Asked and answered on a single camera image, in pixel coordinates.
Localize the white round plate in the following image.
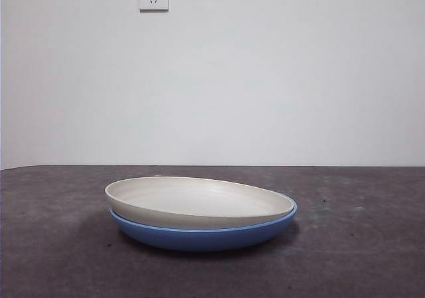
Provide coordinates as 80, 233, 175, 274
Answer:
104, 176, 296, 229

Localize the blue round plate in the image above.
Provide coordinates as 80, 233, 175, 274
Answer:
110, 202, 299, 254

